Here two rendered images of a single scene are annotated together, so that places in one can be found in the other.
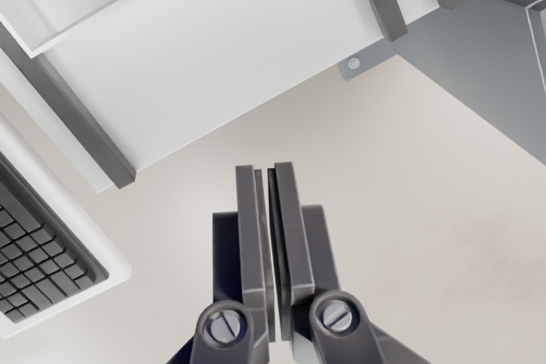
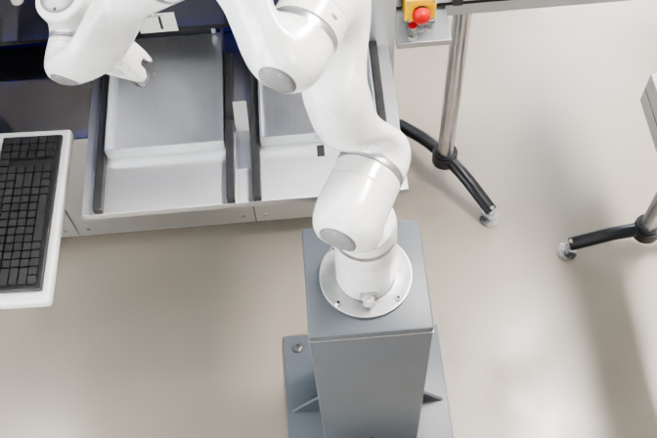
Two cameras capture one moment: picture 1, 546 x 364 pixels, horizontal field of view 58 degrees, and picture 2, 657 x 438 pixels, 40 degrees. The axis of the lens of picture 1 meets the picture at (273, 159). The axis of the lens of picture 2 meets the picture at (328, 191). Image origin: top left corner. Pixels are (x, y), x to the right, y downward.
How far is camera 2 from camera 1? 1.71 m
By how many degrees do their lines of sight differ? 60
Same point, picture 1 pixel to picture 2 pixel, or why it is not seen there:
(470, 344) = not seen: outside the picture
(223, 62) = (162, 188)
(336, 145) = not seen: outside the picture
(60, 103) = (100, 171)
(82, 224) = (53, 259)
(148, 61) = (138, 177)
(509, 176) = not seen: outside the picture
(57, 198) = (55, 240)
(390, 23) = (229, 192)
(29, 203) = (44, 232)
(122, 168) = (100, 201)
